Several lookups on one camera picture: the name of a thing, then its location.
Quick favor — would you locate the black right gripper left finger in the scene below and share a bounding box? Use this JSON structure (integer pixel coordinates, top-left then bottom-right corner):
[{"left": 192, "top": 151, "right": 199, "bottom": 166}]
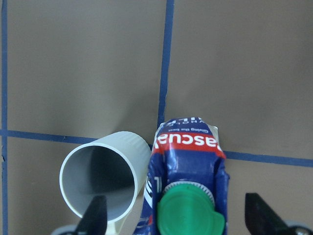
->
[{"left": 73, "top": 195, "right": 108, "bottom": 235}]

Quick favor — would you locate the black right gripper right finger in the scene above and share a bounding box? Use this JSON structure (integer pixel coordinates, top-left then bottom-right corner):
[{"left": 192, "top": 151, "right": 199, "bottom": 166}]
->
[{"left": 245, "top": 193, "right": 291, "bottom": 235}]

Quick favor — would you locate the white ceramic mug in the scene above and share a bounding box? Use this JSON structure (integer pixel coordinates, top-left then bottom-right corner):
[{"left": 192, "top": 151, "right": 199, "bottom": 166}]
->
[{"left": 59, "top": 131, "right": 151, "bottom": 235}]

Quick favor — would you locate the blue white milk carton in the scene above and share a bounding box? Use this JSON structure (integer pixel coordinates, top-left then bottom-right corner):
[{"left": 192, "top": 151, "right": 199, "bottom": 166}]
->
[{"left": 134, "top": 117, "right": 229, "bottom": 235}]

